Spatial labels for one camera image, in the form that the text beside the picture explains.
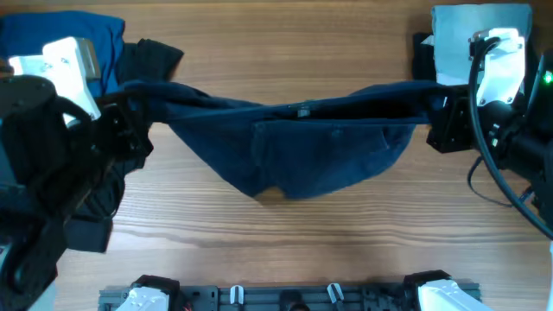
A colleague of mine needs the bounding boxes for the black garment left pile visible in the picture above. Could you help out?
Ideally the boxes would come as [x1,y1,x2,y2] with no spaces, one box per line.
[65,39,184,253]

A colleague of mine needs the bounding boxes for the bright blue garment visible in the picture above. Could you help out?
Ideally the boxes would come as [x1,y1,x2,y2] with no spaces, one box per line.
[1,11,124,97]

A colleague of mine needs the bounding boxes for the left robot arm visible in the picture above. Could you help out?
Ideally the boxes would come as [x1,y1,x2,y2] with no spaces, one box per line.
[1,75,153,310]

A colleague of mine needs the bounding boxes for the navy blue shorts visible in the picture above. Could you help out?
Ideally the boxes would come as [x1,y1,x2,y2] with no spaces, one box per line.
[121,81,451,199]

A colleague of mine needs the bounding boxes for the folded light blue jeans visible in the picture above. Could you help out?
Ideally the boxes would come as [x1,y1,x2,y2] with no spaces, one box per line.
[431,3,532,86]

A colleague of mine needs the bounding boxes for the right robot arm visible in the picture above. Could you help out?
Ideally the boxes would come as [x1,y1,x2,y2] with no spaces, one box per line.
[427,48,552,238]

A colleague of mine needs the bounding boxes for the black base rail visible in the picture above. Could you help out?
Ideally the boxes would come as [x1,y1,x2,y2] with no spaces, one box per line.
[98,270,493,311]

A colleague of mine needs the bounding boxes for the black garment under jeans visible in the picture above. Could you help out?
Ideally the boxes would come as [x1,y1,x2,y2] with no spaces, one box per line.
[411,33,436,82]

